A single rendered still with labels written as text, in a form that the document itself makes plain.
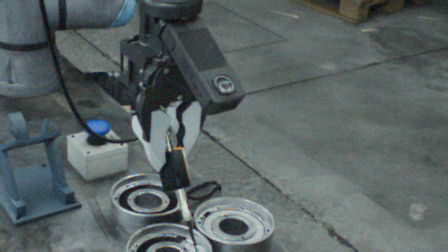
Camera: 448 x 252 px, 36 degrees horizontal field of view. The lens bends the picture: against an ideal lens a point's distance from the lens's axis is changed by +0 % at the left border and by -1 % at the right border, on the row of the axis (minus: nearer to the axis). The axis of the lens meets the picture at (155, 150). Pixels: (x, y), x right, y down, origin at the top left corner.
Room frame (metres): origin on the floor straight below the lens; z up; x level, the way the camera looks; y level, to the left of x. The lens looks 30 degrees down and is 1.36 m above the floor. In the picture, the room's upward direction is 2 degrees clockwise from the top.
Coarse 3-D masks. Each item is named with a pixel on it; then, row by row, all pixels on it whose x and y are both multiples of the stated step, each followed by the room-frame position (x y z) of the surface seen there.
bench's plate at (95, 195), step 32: (64, 64) 1.30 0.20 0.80; (0, 96) 1.14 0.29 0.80; (64, 96) 1.15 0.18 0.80; (96, 96) 1.15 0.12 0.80; (0, 128) 1.01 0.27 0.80; (32, 128) 1.02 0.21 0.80; (64, 128) 1.02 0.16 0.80; (128, 128) 1.03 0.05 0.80; (32, 160) 0.91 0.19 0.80; (64, 160) 0.92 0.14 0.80; (128, 160) 0.93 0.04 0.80; (96, 192) 0.83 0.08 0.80; (192, 192) 0.84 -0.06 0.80; (0, 224) 0.74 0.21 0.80; (32, 224) 0.75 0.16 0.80; (64, 224) 0.75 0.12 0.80; (96, 224) 0.75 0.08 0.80; (192, 224) 0.76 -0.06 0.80
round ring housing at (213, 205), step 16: (208, 208) 0.76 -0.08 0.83; (224, 208) 0.76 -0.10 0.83; (240, 208) 0.76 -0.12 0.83; (256, 208) 0.76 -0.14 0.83; (224, 224) 0.74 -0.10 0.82; (240, 224) 0.74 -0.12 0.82; (272, 224) 0.71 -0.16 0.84; (208, 240) 0.68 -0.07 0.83; (224, 240) 0.67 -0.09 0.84; (240, 240) 0.69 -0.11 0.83; (256, 240) 0.68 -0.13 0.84; (272, 240) 0.70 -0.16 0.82
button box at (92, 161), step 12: (84, 132) 0.93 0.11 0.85; (72, 144) 0.90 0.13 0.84; (84, 144) 0.89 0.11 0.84; (96, 144) 0.89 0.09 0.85; (108, 144) 0.90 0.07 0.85; (120, 144) 0.90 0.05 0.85; (72, 156) 0.90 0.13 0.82; (84, 156) 0.86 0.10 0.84; (96, 156) 0.87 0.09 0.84; (108, 156) 0.88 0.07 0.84; (120, 156) 0.89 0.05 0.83; (84, 168) 0.86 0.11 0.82; (96, 168) 0.87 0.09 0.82; (108, 168) 0.88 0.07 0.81; (120, 168) 0.89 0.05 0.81
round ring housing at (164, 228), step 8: (160, 224) 0.70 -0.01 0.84; (168, 224) 0.70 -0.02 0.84; (176, 224) 0.70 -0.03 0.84; (136, 232) 0.68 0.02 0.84; (144, 232) 0.69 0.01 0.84; (152, 232) 0.70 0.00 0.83; (160, 232) 0.70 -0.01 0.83; (168, 232) 0.70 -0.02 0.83; (176, 232) 0.70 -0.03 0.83; (184, 232) 0.70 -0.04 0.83; (128, 240) 0.67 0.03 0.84; (136, 240) 0.68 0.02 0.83; (144, 240) 0.68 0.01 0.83; (192, 240) 0.69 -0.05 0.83; (200, 240) 0.68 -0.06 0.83; (128, 248) 0.65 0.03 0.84; (136, 248) 0.67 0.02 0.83; (152, 248) 0.67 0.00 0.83; (160, 248) 0.67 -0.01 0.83; (168, 248) 0.67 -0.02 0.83; (176, 248) 0.67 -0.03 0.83; (184, 248) 0.67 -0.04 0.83; (200, 248) 0.67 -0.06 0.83; (208, 248) 0.66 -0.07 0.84
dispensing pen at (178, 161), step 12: (168, 132) 0.72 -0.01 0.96; (168, 144) 0.72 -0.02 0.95; (168, 156) 0.70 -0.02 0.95; (180, 156) 0.70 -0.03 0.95; (168, 168) 0.70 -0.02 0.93; (180, 168) 0.69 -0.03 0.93; (168, 180) 0.69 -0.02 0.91; (180, 180) 0.68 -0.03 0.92; (180, 192) 0.69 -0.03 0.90; (180, 204) 0.68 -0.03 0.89; (192, 228) 0.67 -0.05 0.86
